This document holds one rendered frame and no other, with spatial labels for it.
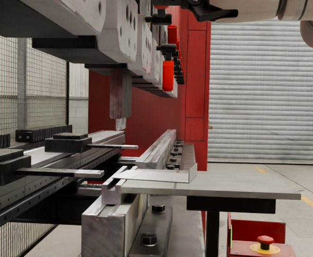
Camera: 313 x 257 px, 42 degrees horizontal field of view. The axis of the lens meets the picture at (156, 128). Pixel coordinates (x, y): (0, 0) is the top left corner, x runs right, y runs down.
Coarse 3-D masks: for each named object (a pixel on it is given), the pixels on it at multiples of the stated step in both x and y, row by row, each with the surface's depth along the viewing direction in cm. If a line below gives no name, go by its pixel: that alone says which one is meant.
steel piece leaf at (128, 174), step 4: (124, 172) 73; (128, 172) 73; (132, 172) 73; (136, 172) 73; (140, 172) 73; (116, 176) 68; (120, 176) 68; (124, 176) 68; (128, 176) 68; (132, 176) 69
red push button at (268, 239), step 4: (260, 236) 100; (264, 236) 100; (268, 236) 100; (260, 240) 98; (264, 240) 98; (268, 240) 98; (272, 240) 98; (260, 244) 99; (264, 244) 98; (268, 244) 98; (260, 248) 99; (264, 248) 98; (268, 248) 98
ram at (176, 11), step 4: (168, 8) 131; (172, 8) 158; (176, 8) 200; (180, 8) 272; (168, 12) 132; (172, 12) 159; (176, 12) 202; (180, 12) 275; (172, 16) 160; (176, 16) 203; (180, 16) 277; (172, 20) 161; (176, 20) 204; (176, 24) 206
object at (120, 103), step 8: (112, 72) 64; (120, 72) 64; (112, 80) 64; (120, 80) 64; (128, 80) 70; (112, 88) 64; (120, 88) 64; (128, 88) 70; (112, 96) 64; (120, 96) 64; (128, 96) 71; (112, 104) 64; (120, 104) 64; (128, 104) 71; (112, 112) 64; (120, 112) 64; (128, 112) 71; (120, 120) 68; (120, 128) 69
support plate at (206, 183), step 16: (208, 176) 71; (224, 176) 72; (240, 176) 72; (256, 176) 73; (272, 176) 73; (128, 192) 61; (144, 192) 61; (160, 192) 60; (176, 192) 60; (192, 192) 60; (208, 192) 60; (224, 192) 60; (240, 192) 59; (256, 192) 59; (272, 192) 59; (288, 192) 59
